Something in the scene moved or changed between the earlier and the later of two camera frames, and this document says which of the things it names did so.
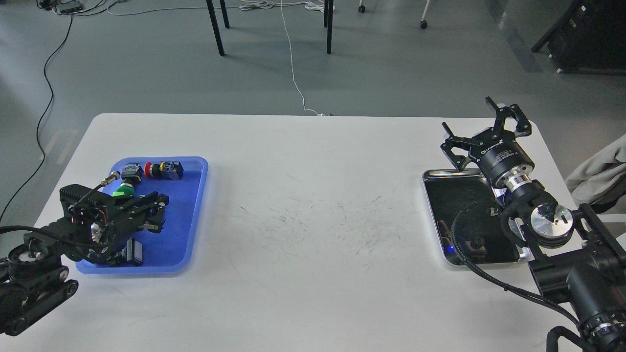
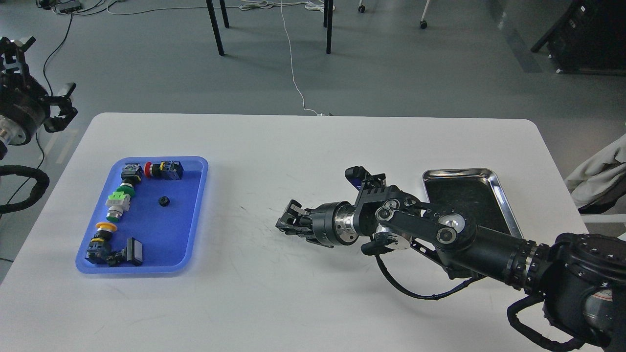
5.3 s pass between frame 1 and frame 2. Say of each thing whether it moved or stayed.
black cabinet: stayed
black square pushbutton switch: stayed
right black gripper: moved
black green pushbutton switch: stayed
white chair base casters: stayed
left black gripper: moved
